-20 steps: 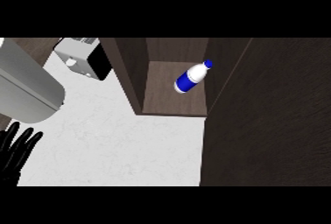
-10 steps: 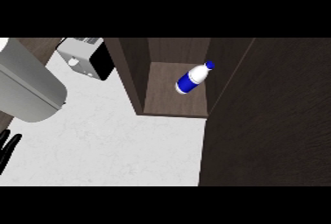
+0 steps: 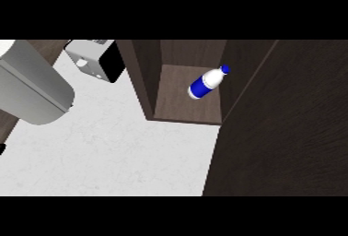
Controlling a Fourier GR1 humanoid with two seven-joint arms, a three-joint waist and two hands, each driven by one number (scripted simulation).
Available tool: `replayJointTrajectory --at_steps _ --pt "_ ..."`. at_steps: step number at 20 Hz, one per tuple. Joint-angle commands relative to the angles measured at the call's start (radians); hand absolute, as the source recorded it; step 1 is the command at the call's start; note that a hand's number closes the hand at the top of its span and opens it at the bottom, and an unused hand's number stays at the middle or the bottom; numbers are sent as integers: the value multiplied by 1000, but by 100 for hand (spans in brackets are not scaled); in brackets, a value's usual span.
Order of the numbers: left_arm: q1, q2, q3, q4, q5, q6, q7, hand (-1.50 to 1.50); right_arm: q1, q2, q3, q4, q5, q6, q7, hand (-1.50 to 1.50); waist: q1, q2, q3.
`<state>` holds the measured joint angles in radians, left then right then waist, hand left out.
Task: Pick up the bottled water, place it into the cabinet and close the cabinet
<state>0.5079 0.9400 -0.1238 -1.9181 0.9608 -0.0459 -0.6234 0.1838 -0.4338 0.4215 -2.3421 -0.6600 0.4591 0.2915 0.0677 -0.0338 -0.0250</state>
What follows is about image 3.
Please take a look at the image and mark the dark wooden cabinet door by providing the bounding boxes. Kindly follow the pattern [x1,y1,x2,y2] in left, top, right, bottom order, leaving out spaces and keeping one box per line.
[201,39,348,197]

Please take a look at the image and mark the dark wooden cabinet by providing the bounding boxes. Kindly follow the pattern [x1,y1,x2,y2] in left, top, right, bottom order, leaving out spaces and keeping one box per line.
[115,39,279,126]

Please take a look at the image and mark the white and black appliance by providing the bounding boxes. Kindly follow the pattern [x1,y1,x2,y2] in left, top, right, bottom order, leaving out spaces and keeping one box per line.
[62,39,127,84]

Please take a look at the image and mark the blue and white water bottle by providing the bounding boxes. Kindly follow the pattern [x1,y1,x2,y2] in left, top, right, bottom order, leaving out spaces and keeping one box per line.
[187,64,232,100]

